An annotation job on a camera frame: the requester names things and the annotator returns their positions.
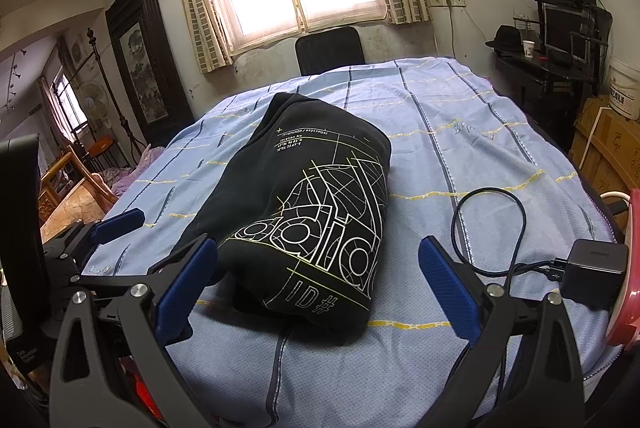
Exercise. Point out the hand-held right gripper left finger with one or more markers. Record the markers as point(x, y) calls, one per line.
point(185, 288)

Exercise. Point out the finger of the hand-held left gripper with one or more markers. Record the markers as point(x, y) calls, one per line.
point(120, 223)
point(110, 279)

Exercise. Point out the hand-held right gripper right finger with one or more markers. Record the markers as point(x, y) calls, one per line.
point(445, 288)

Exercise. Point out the black hooded jacket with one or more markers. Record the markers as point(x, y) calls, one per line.
point(300, 188)

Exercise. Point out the carved wooden chair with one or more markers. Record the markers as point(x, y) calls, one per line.
point(75, 203)

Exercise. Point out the purple cloth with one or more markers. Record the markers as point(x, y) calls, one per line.
point(142, 163)

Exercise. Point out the white standing fan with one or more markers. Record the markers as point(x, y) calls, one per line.
point(92, 98)

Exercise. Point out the small side window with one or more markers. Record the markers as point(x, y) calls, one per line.
point(65, 103)

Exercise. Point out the black power adapter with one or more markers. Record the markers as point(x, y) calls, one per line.
point(595, 270)

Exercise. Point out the dark framed landscape painting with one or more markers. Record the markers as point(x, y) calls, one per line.
point(145, 73)

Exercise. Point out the blue striped bed sheet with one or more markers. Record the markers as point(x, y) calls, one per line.
point(450, 133)

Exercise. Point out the red round stool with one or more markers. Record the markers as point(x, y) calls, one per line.
point(627, 308)

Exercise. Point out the black iron coat stand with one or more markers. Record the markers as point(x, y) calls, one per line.
point(90, 36)

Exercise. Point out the large cardboard box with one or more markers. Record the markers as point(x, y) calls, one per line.
point(600, 143)

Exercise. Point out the black desk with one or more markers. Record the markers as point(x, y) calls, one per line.
point(540, 73)

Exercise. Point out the white paper cup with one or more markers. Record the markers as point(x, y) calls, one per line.
point(528, 49)

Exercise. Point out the black hat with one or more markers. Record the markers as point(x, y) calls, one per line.
point(505, 39)

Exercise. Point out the black office chair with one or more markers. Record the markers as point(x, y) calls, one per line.
point(327, 48)

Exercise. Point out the white plastic bucket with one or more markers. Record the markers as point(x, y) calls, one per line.
point(625, 88)

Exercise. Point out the computer monitor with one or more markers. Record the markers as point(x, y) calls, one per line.
point(562, 31)

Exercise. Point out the white wall power strip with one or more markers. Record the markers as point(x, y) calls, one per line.
point(448, 0)

